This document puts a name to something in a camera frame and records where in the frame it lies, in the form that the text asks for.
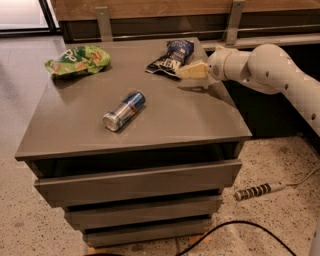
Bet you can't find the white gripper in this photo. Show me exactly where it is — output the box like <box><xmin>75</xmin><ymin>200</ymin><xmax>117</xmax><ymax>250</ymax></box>
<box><xmin>176</xmin><ymin>46</ymin><xmax>239</xmax><ymax>80</ymax></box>

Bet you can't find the blue chip bag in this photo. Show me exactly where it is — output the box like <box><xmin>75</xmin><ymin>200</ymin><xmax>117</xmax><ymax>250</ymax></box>
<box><xmin>145</xmin><ymin>40</ymin><xmax>194</xmax><ymax>80</ymax></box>

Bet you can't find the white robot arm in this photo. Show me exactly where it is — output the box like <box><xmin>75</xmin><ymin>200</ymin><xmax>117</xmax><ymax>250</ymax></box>
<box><xmin>176</xmin><ymin>44</ymin><xmax>320</xmax><ymax>136</ymax></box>

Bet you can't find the green rice chip bag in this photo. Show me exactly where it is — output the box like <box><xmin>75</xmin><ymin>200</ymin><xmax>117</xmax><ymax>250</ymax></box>
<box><xmin>44</xmin><ymin>45</ymin><xmax>111</xmax><ymax>79</ymax></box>

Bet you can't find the blue silver energy drink can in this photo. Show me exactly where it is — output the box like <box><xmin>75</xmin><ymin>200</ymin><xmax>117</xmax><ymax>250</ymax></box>
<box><xmin>103</xmin><ymin>90</ymin><xmax>146</xmax><ymax>132</ymax></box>

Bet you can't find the grey three-drawer cabinet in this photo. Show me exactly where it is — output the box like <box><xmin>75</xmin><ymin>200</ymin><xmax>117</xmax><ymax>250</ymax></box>
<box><xmin>16</xmin><ymin>40</ymin><xmax>250</xmax><ymax>235</ymax></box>

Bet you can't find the middle grey drawer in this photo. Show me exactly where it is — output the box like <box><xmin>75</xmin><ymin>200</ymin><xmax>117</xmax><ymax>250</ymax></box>
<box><xmin>65</xmin><ymin>195</ymin><xmax>222</xmax><ymax>231</ymax></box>

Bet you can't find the grey drawer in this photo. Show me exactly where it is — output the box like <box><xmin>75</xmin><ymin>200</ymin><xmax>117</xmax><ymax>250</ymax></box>
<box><xmin>35</xmin><ymin>159</ymin><xmax>241</xmax><ymax>207</ymax></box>
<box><xmin>65</xmin><ymin>195</ymin><xmax>222</xmax><ymax>231</ymax></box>
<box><xmin>83</xmin><ymin>218</ymin><xmax>211</xmax><ymax>248</ymax></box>

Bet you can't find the bottom grey drawer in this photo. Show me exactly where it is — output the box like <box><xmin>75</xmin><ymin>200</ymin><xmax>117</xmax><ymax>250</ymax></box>
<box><xmin>83</xmin><ymin>218</ymin><xmax>211</xmax><ymax>248</ymax></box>

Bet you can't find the top grey drawer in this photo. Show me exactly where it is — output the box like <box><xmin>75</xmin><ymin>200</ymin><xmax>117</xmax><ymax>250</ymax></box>
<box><xmin>35</xmin><ymin>159</ymin><xmax>241</xmax><ymax>207</ymax></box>

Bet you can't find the right metal bracket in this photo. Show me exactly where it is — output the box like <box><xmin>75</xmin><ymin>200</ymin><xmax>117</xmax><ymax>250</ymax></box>
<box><xmin>224</xmin><ymin>0</ymin><xmax>245</xmax><ymax>45</ymax></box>

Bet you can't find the metal bracket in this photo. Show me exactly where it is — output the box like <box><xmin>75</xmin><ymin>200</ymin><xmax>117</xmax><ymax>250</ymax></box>
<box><xmin>96</xmin><ymin>7</ymin><xmax>113</xmax><ymax>42</ymax></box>
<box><xmin>224</xmin><ymin>0</ymin><xmax>245</xmax><ymax>45</ymax></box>

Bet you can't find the wooden counter with rail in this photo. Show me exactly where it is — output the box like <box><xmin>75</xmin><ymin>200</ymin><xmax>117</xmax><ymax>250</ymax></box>
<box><xmin>50</xmin><ymin>0</ymin><xmax>320</xmax><ymax>49</ymax></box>

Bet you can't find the left metal bracket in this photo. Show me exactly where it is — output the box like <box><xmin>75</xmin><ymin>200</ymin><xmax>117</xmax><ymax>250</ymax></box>
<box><xmin>96</xmin><ymin>7</ymin><xmax>113</xmax><ymax>42</ymax></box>

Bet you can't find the black floor cable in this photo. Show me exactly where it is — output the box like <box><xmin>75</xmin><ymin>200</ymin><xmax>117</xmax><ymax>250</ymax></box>
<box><xmin>174</xmin><ymin>220</ymin><xmax>298</xmax><ymax>256</ymax></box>

